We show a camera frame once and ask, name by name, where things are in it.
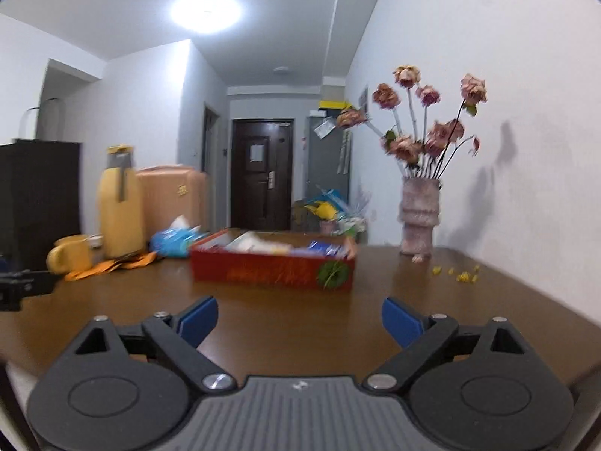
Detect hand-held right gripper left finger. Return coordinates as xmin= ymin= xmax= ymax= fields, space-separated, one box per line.
xmin=60 ymin=296 xmax=237 ymax=392

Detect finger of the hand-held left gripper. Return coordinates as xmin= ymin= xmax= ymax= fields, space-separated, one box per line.
xmin=0 ymin=269 xmax=60 ymax=298

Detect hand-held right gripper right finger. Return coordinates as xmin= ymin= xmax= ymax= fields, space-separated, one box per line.
xmin=365 ymin=296 xmax=532 ymax=392

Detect red cardboard box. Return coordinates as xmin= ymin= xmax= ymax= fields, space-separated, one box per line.
xmin=190 ymin=229 xmax=357 ymax=293

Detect small blue tissue packet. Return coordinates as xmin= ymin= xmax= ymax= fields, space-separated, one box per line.
xmin=307 ymin=240 xmax=344 ymax=257

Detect yellow mug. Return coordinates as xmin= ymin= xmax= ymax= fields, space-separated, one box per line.
xmin=46 ymin=234 xmax=95 ymax=274

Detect scattered yellow crumbs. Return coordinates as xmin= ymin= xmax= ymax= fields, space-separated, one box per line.
xmin=431 ymin=265 xmax=481 ymax=284

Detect blue tissue pack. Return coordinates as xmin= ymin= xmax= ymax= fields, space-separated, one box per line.
xmin=149 ymin=215 xmax=210 ymax=259

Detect black paper bag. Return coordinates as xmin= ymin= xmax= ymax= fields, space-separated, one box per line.
xmin=0 ymin=98 xmax=82 ymax=269

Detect pink ceramic vase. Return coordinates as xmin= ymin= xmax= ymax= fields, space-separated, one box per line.
xmin=397 ymin=177 xmax=442 ymax=257

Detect yellow thermos jug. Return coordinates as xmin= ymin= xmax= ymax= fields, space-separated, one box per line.
xmin=96 ymin=145 xmax=146 ymax=259

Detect peach suitcase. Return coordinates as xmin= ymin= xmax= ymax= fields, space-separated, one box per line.
xmin=136 ymin=165 xmax=208 ymax=241

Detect yellow watering can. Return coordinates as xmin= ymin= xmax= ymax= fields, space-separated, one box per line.
xmin=304 ymin=200 xmax=337 ymax=221

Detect dark wooden door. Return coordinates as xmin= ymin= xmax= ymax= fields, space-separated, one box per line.
xmin=230 ymin=118 xmax=294 ymax=232

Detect dried pink roses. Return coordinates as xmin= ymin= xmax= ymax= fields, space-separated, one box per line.
xmin=335 ymin=64 xmax=488 ymax=180

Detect grey refrigerator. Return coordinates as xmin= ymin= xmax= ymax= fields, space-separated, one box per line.
xmin=305 ymin=115 xmax=351 ymax=219

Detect round ceiling light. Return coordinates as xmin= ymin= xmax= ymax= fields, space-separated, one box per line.
xmin=169 ymin=0 xmax=243 ymax=35

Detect orange strap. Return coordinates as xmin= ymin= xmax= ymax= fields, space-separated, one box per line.
xmin=64 ymin=251 xmax=159 ymax=282

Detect wire basket of bottles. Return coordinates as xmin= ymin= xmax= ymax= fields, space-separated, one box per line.
xmin=337 ymin=213 xmax=366 ymax=236

